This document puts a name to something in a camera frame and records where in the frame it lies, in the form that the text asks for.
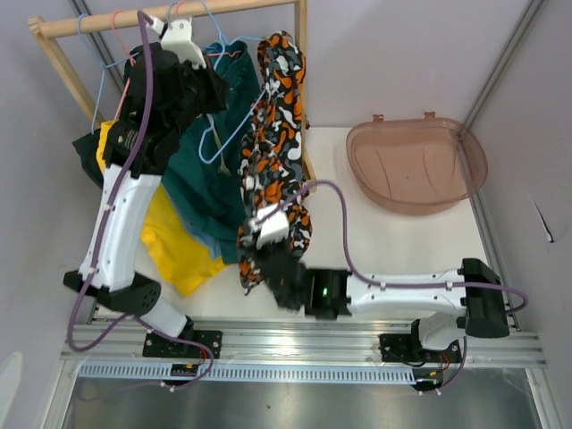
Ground camouflage patterned shorts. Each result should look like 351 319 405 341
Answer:
237 30 313 295

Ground dark green shorts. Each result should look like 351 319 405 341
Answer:
162 40 260 265

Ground pink hanger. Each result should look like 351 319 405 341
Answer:
109 8 139 121
173 0 245 62

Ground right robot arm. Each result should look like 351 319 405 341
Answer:
254 244 509 361

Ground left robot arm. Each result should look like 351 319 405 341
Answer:
63 42 228 358

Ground light blue shorts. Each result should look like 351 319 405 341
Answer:
185 223 222 260

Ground yellow shorts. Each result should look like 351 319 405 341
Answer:
96 120 229 299

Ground black shorts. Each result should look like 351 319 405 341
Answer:
72 130 104 189

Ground pink translucent plastic basin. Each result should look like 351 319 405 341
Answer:
346 112 488 216

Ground wooden clothes rack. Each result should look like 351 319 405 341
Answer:
27 0 318 193

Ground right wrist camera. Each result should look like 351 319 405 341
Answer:
254 204 290 249

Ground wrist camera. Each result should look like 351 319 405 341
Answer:
254 204 290 249
148 15 207 70

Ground aluminium mounting rail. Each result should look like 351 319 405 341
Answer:
60 315 549 372

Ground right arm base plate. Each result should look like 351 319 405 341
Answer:
379 333 461 367

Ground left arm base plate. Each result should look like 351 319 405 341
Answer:
142 330 223 359

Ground slotted cable duct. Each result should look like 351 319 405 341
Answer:
79 361 416 385

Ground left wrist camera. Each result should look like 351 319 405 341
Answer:
148 15 207 70

